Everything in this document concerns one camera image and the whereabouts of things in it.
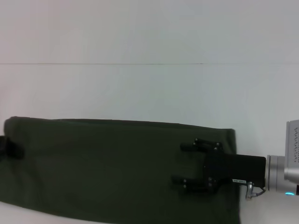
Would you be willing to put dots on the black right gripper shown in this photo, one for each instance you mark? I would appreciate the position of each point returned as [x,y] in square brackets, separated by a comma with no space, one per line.
[233,169]

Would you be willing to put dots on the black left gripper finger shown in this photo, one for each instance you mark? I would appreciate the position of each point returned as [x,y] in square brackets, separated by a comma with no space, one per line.
[11,149]

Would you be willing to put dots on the dark green t-shirt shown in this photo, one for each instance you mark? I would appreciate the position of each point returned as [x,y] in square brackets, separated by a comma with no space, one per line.
[105,168]

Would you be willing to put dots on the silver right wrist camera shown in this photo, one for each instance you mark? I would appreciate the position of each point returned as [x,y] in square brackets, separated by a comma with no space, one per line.
[293,140]

